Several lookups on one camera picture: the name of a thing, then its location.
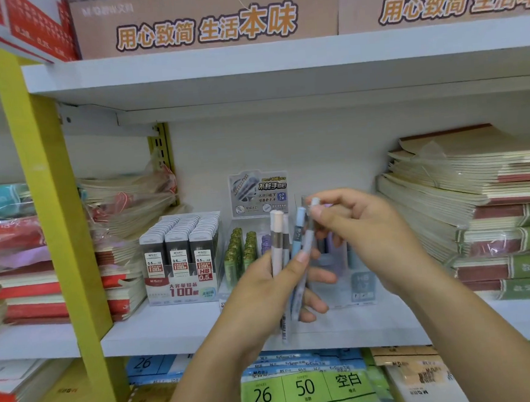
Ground crumpled plastic-wrapped notebook pack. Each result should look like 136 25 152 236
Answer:
75 157 184 243

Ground wrapped red-band notebook pack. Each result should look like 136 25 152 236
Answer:
0 215 48 261

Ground cluster of slim refills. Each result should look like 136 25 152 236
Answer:
316 235 359 277

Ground red white striped pack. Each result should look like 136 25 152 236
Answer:
0 0 81 68

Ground clear display of green purple tubes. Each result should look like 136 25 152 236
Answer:
210 166 313 311

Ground person's right forearm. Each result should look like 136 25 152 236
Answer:
400 260 530 402

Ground stack of blue paper packs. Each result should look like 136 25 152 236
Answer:
125 337 366 389

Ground yellow slotted bracket rail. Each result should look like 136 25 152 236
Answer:
147 122 180 208

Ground clear box with blue label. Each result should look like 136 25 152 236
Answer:
300 189 379 310

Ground beige notebook stack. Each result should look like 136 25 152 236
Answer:
370 340 474 402
371 120 530 311

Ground red-spine notebook stack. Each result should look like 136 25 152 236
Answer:
0 242 149 331

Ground yellow notebook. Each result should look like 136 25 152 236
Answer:
30 358 103 402

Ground rows of lead tubes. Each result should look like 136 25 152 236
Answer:
221 225 277 285

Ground person's right hand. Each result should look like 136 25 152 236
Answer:
308 181 438 303

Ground pink paper sheet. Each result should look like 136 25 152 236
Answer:
0 245 54 273

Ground person's left hand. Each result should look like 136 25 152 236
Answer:
214 247 344 365

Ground rows of lead cases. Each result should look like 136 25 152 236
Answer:
137 211 225 280

